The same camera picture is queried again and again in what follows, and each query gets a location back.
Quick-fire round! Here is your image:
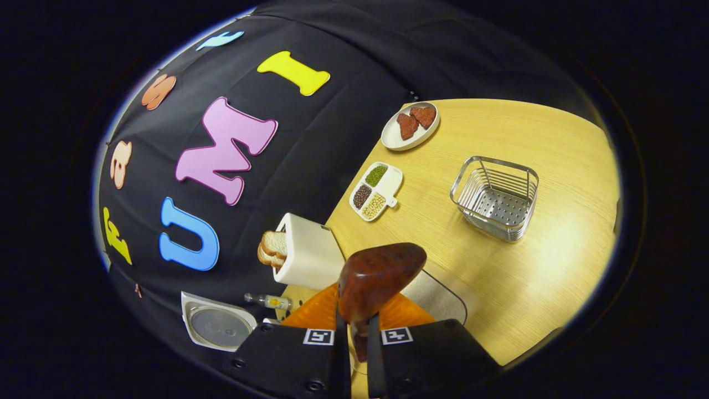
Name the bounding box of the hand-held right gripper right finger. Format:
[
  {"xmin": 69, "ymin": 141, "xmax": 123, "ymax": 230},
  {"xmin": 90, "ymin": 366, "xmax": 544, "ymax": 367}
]
[{"xmin": 366, "ymin": 291, "xmax": 502, "ymax": 399}]

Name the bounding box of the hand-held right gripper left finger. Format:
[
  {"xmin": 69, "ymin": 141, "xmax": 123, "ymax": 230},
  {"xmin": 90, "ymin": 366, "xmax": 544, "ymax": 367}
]
[{"xmin": 230, "ymin": 283, "xmax": 351, "ymax": 399}]

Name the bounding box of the brown wooden spoon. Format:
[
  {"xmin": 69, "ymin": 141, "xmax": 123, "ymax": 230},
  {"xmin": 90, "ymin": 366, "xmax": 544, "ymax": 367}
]
[{"xmin": 337, "ymin": 243, "xmax": 428, "ymax": 364}]

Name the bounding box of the white rice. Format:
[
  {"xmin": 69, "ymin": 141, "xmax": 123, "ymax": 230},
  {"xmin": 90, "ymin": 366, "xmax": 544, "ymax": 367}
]
[{"xmin": 402, "ymin": 272, "xmax": 466, "ymax": 325}]

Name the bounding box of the white rice cooker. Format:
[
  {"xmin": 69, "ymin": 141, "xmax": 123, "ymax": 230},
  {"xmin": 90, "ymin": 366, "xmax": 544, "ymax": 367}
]
[{"xmin": 181, "ymin": 291, "xmax": 258, "ymax": 352}]

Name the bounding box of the metal wire chopstick holder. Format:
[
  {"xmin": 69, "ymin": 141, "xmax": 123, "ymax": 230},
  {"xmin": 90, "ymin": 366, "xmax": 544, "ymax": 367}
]
[{"xmin": 450, "ymin": 156, "xmax": 540, "ymax": 243}]

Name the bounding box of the small glass bottle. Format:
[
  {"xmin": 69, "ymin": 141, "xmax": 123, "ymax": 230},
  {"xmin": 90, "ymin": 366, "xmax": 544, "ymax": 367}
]
[{"xmin": 244, "ymin": 293, "xmax": 292, "ymax": 311}]

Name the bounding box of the white toaster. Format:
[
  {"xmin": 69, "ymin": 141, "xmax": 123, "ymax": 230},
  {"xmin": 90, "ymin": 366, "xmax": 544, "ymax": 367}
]
[{"xmin": 273, "ymin": 213, "xmax": 345, "ymax": 291}]

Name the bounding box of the cream square box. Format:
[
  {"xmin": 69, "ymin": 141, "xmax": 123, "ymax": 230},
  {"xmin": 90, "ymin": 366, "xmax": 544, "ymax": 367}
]
[{"xmin": 399, "ymin": 269, "xmax": 481, "ymax": 328}]

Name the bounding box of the bread slice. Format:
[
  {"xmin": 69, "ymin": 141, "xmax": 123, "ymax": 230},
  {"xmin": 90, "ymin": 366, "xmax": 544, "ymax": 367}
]
[
  {"xmin": 261, "ymin": 231, "xmax": 289, "ymax": 257},
  {"xmin": 257, "ymin": 246, "xmax": 286, "ymax": 270}
]

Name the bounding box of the white divided grain dish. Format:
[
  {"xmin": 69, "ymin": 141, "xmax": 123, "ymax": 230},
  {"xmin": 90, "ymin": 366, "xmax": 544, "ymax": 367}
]
[{"xmin": 349, "ymin": 162, "xmax": 403, "ymax": 222}]

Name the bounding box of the black backdrop cloth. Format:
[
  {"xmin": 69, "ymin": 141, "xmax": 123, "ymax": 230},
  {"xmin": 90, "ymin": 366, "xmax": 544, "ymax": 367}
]
[{"xmin": 97, "ymin": 0, "xmax": 604, "ymax": 377}]

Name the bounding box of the white round plate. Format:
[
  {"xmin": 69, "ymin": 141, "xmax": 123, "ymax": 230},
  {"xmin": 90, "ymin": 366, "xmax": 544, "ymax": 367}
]
[{"xmin": 381, "ymin": 101, "xmax": 440, "ymax": 151}]

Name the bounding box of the red meat slice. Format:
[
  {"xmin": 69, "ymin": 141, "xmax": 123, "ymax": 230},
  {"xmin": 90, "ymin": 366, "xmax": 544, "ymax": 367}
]
[
  {"xmin": 397, "ymin": 113, "xmax": 420, "ymax": 141},
  {"xmin": 410, "ymin": 106, "xmax": 437, "ymax": 130}
]

